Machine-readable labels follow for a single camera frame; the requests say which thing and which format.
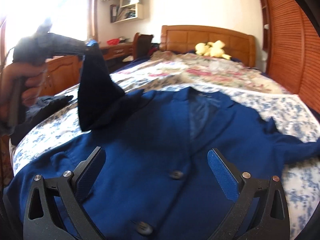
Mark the yellow plush toy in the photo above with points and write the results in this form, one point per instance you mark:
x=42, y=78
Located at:
x=212, y=49

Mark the white wall shelf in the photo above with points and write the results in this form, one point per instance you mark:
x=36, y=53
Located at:
x=126, y=10

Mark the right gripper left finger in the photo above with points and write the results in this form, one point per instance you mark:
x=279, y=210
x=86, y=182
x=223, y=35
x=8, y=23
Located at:
x=42, y=219

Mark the window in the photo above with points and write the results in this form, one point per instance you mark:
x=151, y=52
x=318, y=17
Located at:
x=73, y=18

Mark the person's left hand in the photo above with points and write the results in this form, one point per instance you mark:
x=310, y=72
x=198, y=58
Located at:
x=26, y=79

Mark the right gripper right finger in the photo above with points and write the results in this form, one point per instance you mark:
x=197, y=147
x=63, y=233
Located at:
x=271, y=217

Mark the wooden desk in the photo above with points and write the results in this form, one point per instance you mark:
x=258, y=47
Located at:
x=64, y=72

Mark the red basket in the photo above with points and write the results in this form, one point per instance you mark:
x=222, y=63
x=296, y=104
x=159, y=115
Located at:
x=113, y=42

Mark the wooden louvered wardrobe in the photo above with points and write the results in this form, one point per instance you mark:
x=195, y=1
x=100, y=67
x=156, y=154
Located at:
x=293, y=50

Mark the wooden headboard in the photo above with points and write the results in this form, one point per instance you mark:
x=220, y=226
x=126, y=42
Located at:
x=184, y=38

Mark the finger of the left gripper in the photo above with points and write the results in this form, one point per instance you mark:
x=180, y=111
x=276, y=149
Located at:
x=92, y=48

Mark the blue jacket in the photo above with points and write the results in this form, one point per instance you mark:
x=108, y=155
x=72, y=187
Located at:
x=156, y=182

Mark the pink floral blanket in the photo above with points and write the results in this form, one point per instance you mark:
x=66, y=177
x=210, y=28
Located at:
x=218, y=72

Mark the black garment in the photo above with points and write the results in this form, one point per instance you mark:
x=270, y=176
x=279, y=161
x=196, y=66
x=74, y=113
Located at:
x=41, y=110

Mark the wooden chair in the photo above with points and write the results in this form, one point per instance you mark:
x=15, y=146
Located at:
x=141, y=45

